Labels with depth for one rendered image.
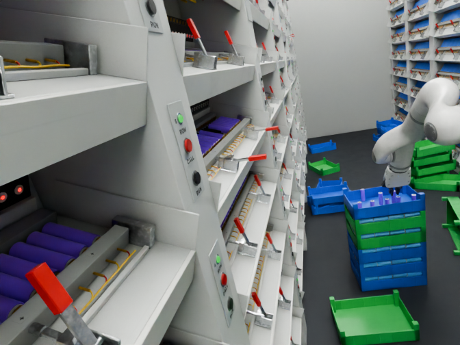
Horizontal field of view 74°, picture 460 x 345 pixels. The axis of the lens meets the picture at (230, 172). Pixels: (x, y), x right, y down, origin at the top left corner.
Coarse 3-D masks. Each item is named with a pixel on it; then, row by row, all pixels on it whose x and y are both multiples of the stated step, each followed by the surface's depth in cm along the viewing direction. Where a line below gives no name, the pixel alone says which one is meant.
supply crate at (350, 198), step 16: (352, 192) 155; (368, 192) 154; (384, 192) 153; (400, 192) 152; (416, 192) 139; (352, 208) 140; (368, 208) 136; (384, 208) 135; (400, 208) 135; (416, 208) 134
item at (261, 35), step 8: (264, 0) 150; (256, 24) 154; (256, 32) 156; (264, 32) 155; (256, 40) 157; (264, 40) 156; (272, 40) 155; (272, 48) 156; (272, 72) 160; (264, 80) 163; (272, 80) 162; (272, 88) 163; (280, 88) 162; (280, 112) 167; (280, 120) 168; (288, 136) 170; (288, 144) 172; (288, 152) 173; (296, 184) 182; (304, 232) 190; (304, 240) 190; (304, 248) 193
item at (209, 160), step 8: (248, 120) 96; (240, 128) 85; (232, 136) 76; (240, 136) 82; (224, 144) 69; (232, 144) 74; (216, 152) 64; (224, 152) 69; (232, 152) 70; (208, 160) 58; (216, 160) 63; (208, 168) 58
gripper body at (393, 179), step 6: (390, 168) 132; (384, 174) 137; (390, 174) 131; (396, 174) 131; (402, 174) 131; (408, 174) 131; (390, 180) 134; (396, 180) 133; (402, 180) 133; (408, 180) 133; (390, 186) 136; (396, 186) 136
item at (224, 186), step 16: (224, 112) 102; (240, 112) 100; (256, 112) 99; (256, 128) 98; (240, 144) 79; (256, 144) 81; (224, 176) 59; (240, 176) 62; (224, 192) 52; (224, 208) 50
